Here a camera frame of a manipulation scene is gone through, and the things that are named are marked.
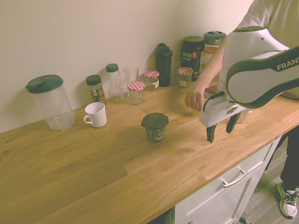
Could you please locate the person's black trouser leg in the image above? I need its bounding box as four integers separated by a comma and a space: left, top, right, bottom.
279, 127, 299, 190

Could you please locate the clear bottle with green cap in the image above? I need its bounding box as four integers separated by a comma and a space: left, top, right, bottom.
105, 63, 125, 104

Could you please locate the black shaker bottle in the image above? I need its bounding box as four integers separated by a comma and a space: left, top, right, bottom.
154, 43, 173, 87

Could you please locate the glass jar red checkered lid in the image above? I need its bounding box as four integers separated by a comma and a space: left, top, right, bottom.
202, 46, 217, 69
178, 67, 194, 89
142, 70, 161, 92
127, 81, 146, 106

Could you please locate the person's bare hand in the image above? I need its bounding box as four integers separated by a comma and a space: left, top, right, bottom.
184, 80, 208, 112

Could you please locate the person's bare forearm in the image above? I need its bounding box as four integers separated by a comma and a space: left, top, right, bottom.
195, 38, 231, 91

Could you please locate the white mug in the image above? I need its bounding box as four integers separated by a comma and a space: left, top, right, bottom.
83, 102, 108, 128

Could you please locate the tall clear drinking glass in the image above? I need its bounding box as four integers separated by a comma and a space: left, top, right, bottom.
123, 66, 140, 92

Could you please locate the white sneaker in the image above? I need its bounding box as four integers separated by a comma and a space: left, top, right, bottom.
277, 182, 299, 219

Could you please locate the green labelled can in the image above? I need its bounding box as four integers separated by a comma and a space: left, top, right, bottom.
141, 112, 169, 143

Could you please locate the black Vega Sport tub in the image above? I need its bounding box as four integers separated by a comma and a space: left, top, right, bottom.
181, 36, 206, 82

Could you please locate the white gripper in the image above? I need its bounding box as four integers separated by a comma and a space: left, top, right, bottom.
199, 93, 245, 144

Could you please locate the metal cabinet bar handle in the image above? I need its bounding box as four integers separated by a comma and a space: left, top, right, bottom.
220, 169, 249, 189

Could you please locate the short clear drinking glass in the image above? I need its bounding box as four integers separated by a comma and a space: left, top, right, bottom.
170, 62, 182, 84

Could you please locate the large frosted plastic canister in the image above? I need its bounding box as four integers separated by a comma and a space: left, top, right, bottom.
203, 31, 227, 70

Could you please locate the clear pitcher with dark lid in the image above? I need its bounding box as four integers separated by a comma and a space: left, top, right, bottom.
25, 74, 76, 131

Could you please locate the person's light t-shirt torso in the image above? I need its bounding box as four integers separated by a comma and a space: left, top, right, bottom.
235, 0, 299, 51

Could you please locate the spice jar with dark lid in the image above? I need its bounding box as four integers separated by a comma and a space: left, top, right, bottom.
85, 74, 107, 105

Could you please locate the white kitchen cabinet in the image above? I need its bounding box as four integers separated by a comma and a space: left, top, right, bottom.
174, 136, 284, 224

